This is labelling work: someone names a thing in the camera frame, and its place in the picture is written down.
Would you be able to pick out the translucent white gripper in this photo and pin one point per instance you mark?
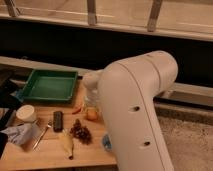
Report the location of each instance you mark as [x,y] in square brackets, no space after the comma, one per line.
[91,98]

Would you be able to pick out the yellow apple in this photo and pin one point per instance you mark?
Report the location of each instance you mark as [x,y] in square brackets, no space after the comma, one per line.
[92,114]

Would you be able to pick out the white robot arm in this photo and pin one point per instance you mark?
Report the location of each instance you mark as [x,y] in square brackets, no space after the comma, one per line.
[123,92]

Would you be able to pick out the green plastic tray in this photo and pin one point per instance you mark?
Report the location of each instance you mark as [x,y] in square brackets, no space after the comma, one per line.
[50,86]

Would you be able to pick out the dark grape bunch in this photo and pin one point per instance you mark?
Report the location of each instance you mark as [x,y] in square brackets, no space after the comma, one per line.
[81,132]

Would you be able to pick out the black rectangular bar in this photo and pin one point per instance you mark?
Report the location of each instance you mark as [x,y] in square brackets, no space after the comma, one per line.
[57,121]

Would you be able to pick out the blue plastic cup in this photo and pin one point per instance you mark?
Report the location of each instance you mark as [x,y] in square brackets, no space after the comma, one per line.
[106,143]

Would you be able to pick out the yellow banana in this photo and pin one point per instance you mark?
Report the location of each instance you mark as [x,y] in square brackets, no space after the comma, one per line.
[66,140]

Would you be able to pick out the metal spoon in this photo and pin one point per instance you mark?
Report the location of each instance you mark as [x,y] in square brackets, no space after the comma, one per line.
[48,125]

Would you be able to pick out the white round container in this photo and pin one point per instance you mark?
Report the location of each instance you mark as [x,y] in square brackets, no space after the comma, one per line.
[26,113]

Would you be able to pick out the crumpled grey cloth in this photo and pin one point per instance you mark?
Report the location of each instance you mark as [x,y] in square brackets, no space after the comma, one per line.
[21,134]

